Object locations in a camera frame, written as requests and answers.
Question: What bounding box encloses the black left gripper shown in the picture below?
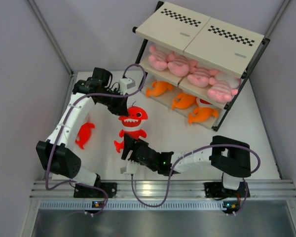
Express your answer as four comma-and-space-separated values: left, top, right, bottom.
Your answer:
97, 88, 128, 117

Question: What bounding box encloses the red shark plush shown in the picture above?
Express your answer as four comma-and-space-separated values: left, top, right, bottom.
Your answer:
75, 122, 95, 150
118, 104, 148, 139

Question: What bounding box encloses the pink striped plush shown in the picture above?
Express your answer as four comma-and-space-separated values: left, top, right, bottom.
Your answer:
148, 44, 175, 71
187, 67, 219, 87
207, 72, 241, 104
167, 52, 197, 77

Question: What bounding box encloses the orange shark plush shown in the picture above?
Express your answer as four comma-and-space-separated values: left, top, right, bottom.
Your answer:
171, 92, 196, 110
188, 98, 219, 124
146, 80, 173, 97

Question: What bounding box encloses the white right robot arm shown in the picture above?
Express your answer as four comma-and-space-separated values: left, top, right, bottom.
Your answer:
120, 134, 252, 196

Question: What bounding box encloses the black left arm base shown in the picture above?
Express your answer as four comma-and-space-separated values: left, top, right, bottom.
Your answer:
74, 182, 117, 198

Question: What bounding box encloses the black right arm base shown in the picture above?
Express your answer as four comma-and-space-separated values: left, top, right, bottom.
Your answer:
204, 182, 250, 200

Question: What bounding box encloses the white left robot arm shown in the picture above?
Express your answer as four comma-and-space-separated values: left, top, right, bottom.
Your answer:
36, 68, 135, 197

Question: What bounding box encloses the orange shark plush on shelf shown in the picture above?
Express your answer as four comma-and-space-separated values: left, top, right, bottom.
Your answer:
146, 80, 173, 97

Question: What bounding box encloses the beige three-tier shelf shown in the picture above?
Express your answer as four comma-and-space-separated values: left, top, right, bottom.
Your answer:
133, 1, 269, 131

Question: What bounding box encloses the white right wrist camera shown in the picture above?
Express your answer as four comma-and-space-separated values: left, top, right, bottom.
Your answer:
120, 162, 140, 175

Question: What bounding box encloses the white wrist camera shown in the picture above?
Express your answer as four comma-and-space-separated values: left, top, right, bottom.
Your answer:
119, 78, 136, 95
120, 162, 140, 175

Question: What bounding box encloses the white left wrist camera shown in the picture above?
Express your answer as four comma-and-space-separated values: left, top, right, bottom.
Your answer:
119, 78, 136, 95

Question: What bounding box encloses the aluminium mounting rail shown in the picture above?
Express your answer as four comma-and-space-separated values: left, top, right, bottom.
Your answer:
30, 180, 296, 200

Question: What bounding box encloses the grey slotted cable duct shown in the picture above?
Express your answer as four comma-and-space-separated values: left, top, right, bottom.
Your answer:
39, 200, 230, 211

